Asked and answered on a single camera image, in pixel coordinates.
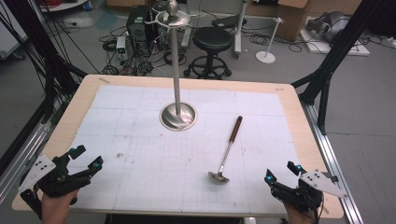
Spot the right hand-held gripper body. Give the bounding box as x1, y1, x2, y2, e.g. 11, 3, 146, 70
271, 169, 348, 214

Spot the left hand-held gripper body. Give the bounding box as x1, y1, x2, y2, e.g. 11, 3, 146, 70
18, 153, 93, 199

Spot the metal ladle with brown handle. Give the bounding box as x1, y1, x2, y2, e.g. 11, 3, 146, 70
207, 115, 244, 185

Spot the tall metal utensil stand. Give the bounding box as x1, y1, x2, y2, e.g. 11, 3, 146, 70
144, 0, 199, 132

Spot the person's right hand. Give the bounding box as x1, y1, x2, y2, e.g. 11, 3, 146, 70
284, 204, 316, 224

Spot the person's left hand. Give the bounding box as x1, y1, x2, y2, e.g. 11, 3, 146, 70
41, 189, 78, 224

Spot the white grid mat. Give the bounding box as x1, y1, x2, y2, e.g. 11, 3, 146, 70
45, 84, 316, 217

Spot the small white floor stand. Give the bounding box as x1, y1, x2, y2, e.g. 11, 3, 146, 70
255, 17, 286, 64

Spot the small white power box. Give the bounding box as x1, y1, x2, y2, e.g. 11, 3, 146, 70
116, 35, 127, 54

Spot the white floor board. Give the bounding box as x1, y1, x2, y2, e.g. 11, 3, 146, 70
299, 30, 372, 58

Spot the black computer tower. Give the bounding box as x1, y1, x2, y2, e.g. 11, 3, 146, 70
125, 5, 154, 45

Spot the grey bag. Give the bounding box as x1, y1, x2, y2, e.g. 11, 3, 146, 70
306, 11, 353, 43

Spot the cardboard box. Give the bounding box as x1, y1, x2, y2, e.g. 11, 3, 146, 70
275, 0, 312, 42

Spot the white desk leg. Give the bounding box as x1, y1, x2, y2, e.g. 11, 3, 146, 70
233, 0, 249, 59

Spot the black round stool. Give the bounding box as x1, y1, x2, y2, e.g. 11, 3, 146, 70
183, 26, 234, 80

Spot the black flat device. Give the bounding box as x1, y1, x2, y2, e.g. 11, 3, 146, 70
211, 13, 248, 30

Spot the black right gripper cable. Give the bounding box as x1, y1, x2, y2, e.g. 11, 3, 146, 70
311, 192, 327, 224

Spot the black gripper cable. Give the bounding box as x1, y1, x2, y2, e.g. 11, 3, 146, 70
311, 192, 327, 224
20, 188, 43, 219

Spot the small metal bracket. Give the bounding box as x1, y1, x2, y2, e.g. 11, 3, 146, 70
323, 172, 339, 184

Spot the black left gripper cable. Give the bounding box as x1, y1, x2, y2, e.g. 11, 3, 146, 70
20, 188, 43, 219

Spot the aluminium rail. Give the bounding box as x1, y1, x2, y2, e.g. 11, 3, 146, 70
0, 120, 53, 204
303, 102, 364, 224

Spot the black frame with cables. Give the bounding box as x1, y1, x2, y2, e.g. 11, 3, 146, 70
0, 0, 89, 126

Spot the tangle of black floor cables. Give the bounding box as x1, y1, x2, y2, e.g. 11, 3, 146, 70
98, 26, 189, 77

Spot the black metal frame strut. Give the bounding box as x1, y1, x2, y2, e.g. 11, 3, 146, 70
291, 0, 396, 135

